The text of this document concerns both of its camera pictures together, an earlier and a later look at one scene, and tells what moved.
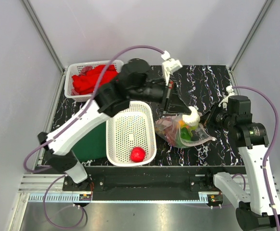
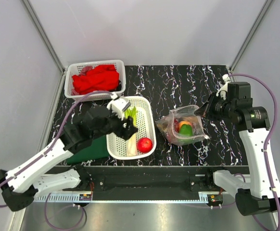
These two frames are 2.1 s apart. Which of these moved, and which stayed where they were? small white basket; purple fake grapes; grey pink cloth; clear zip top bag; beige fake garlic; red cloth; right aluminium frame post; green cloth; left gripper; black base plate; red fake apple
Moved: clear zip top bag; purple fake grapes; left gripper; beige fake garlic; red fake apple
Stayed: right aluminium frame post; black base plate; small white basket; grey pink cloth; green cloth; red cloth
